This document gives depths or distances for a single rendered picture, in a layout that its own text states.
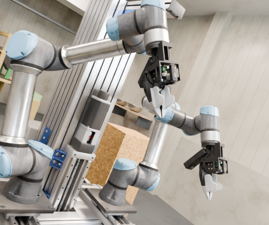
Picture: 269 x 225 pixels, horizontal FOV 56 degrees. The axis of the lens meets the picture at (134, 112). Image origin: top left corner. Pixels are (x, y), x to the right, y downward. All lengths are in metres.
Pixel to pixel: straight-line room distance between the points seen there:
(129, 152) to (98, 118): 1.46
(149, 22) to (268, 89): 4.00
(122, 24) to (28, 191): 0.74
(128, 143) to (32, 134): 1.30
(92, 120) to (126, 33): 0.55
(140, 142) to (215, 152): 1.76
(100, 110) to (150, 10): 0.61
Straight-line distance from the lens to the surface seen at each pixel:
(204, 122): 1.05
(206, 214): 4.79
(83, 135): 1.26
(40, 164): 1.10
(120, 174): 1.37
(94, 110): 1.25
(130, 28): 0.82
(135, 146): 2.70
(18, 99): 1.00
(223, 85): 5.04
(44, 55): 1.03
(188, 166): 1.07
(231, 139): 4.68
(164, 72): 0.73
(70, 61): 1.07
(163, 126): 1.45
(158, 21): 0.79
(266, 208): 4.38
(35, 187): 1.15
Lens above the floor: 1.58
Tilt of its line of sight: 2 degrees down
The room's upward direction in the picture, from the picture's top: 22 degrees clockwise
